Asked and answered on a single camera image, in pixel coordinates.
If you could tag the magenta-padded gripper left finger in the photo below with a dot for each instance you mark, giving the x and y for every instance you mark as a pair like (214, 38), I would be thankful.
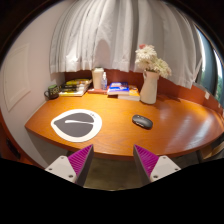
(63, 166)

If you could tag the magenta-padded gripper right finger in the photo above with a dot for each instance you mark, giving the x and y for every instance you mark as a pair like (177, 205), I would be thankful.
(163, 167)

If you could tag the black computer mouse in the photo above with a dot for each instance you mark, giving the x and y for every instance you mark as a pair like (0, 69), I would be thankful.
(142, 121)

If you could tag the round white grey mouse pad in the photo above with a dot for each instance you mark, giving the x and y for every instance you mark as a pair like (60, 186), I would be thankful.
(76, 126)

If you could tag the white and yellow book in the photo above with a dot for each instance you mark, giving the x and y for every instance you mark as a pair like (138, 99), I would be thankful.
(71, 93)

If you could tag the green dark mug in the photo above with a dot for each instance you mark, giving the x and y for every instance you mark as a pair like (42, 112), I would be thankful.
(52, 91)

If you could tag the yellow orange cover book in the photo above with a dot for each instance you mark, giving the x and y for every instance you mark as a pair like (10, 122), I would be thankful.
(133, 95)

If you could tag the cream ceramic vase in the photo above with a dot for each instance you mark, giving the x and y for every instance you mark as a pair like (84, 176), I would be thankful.
(149, 88)

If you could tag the red flat book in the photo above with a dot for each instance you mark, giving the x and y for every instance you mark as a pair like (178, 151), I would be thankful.
(96, 91)

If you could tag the blue cover book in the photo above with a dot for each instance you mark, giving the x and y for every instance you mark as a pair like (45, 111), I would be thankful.
(118, 88)

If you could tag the cream lidded tumbler cup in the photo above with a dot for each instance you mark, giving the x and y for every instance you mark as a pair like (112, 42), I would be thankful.
(97, 78)

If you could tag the white flower bouquet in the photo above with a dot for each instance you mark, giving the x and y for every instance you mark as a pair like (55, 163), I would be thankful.
(150, 58)

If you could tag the white pleated curtain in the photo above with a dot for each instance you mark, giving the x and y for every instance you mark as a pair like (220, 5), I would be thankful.
(123, 33)

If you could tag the white wall socket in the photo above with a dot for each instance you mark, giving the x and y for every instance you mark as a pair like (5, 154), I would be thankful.
(207, 95)

